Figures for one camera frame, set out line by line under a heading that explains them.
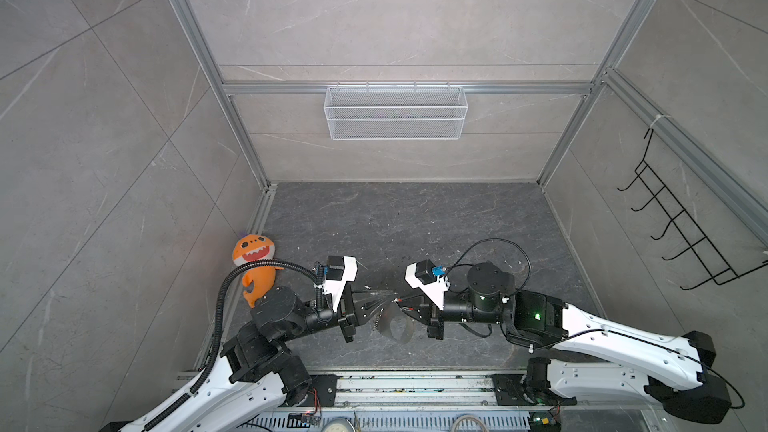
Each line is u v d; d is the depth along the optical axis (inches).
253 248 35.8
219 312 17.1
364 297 19.6
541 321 17.8
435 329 19.3
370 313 20.4
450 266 18.4
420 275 18.6
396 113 39.7
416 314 21.5
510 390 28.8
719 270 23.2
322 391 28.9
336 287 18.5
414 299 21.0
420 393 29.4
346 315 18.3
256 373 17.8
